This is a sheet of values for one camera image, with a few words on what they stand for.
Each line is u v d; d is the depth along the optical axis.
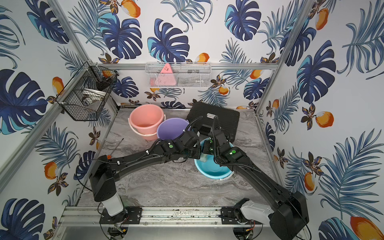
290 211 0.38
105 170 0.50
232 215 0.74
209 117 1.10
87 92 0.78
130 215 0.73
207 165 0.88
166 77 0.90
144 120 1.05
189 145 0.61
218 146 0.58
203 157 0.76
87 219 0.74
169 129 0.92
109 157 0.94
